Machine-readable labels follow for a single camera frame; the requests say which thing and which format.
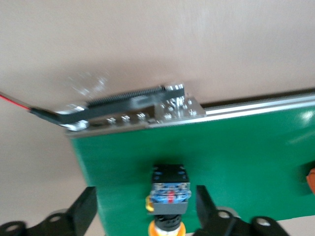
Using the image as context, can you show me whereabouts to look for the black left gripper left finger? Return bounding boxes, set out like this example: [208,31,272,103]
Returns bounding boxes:
[0,186,98,236]

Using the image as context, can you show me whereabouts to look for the orange cylinder with white print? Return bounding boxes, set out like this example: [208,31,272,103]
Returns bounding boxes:
[305,167,315,196]

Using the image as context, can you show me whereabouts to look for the yellow mushroom push button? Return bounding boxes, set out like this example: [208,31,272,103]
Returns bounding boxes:
[145,164,192,236]

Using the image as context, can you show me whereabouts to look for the red black motor wire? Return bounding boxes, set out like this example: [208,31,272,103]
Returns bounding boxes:
[0,91,61,122]

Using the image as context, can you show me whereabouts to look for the green conveyor belt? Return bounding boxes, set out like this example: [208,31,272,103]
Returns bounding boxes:
[55,83,315,236]

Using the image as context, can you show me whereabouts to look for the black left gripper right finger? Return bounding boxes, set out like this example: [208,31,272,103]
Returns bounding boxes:
[194,185,288,236]

